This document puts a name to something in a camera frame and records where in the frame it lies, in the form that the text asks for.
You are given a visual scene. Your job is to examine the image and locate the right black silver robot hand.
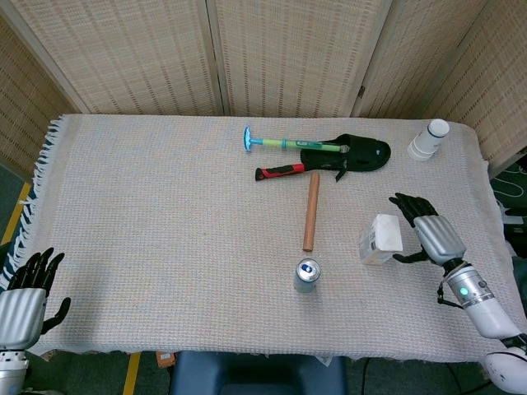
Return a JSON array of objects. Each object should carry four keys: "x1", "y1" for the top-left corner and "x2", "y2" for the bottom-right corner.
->
[{"x1": 389, "y1": 192, "x2": 468, "y2": 267}]

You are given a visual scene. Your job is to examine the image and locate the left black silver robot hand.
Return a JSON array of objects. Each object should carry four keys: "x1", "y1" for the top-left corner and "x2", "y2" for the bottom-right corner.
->
[{"x1": 0, "y1": 247, "x2": 72, "y2": 350}]

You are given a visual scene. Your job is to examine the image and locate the white rectangular box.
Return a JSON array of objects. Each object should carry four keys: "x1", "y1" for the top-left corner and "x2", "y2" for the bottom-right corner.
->
[{"x1": 358, "y1": 213, "x2": 403, "y2": 267}]

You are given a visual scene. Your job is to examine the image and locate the black fabric tool sheath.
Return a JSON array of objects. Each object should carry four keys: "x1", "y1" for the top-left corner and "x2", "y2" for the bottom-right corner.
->
[{"x1": 300, "y1": 133, "x2": 392, "y2": 183}]

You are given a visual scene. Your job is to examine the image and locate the wooden round stick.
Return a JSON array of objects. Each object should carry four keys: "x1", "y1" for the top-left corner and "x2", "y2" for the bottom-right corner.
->
[{"x1": 302, "y1": 171, "x2": 321, "y2": 253}]

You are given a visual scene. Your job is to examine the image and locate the silver drink can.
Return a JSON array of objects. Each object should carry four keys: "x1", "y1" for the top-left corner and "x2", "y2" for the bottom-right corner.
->
[{"x1": 293, "y1": 258, "x2": 322, "y2": 294}]

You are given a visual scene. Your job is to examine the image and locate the beige woven tablecloth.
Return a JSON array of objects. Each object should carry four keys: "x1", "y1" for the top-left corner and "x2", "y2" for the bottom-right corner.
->
[{"x1": 0, "y1": 114, "x2": 527, "y2": 367}]

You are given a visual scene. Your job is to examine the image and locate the dark blue chair seat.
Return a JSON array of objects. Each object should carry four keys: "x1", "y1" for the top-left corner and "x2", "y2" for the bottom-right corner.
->
[{"x1": 170, "y1": 351, "x2": 348, "y2": 395}]

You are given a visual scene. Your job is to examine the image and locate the woven folding screen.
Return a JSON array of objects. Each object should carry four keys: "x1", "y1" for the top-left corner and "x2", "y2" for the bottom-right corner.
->
[{"x1": 0, "y1": 0, "x2": 527, "y2": 182}]

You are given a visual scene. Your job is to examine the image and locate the black floor cable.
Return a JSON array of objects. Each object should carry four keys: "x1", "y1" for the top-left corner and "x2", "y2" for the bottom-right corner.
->
[{"x1": 360, "y1": 356, "x2": 371, "y2": 395}]

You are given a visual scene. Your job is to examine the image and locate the red black tool handle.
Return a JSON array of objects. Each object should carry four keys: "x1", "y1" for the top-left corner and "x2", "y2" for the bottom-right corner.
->
[{"x1": 254, "y1": 162, "x2": 306, "y2": 182}]

